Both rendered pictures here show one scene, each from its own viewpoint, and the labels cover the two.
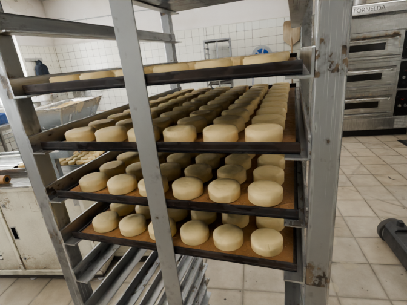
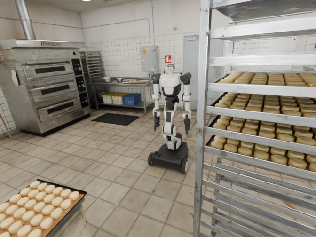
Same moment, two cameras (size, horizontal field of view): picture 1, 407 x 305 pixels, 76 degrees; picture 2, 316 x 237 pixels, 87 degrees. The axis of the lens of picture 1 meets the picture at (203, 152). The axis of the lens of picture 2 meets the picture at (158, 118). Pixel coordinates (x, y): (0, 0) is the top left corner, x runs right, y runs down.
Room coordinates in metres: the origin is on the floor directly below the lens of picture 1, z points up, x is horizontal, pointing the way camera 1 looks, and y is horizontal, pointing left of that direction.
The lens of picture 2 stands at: (1.02, 0.73, 1.63)
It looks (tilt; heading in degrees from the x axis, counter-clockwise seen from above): 21 degrees down; 284
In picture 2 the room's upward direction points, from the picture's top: 3 degrees counter-clockwise
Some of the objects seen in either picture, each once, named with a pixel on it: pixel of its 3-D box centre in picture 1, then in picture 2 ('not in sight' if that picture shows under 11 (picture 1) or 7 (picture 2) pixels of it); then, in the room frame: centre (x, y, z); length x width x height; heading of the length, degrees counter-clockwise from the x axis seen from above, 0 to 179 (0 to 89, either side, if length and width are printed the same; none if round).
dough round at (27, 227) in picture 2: not in sight; (24, 231); (1.76, 0.35, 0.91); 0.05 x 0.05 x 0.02
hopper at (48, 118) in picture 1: (68, 111); not in sight; (1.93, 0.95, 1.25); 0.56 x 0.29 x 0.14; 172
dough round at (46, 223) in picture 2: not in sight; (47, 223); (1.69, 0.30, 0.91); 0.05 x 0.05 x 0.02
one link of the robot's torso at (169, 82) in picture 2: not in sight; (171, 83); (1.37, -1.62, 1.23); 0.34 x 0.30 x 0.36; 168
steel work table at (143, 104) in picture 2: not in sight; (124, 94); (3.25, -4.12, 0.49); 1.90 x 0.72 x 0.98; 168
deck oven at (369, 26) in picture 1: (358, 74); (51, 86); (4.56, -2.77, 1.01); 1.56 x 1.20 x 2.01; 78
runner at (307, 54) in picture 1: (296, 55); (294, 74); (0.57, -0.21, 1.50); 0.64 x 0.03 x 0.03; 160
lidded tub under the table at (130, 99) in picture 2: not in sight; (132, 99); (2.96, -4.05, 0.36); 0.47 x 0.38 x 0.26; 80
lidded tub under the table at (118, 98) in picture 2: not in sight; (121, 98); (3.40, -4.15, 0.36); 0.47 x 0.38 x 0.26; 78
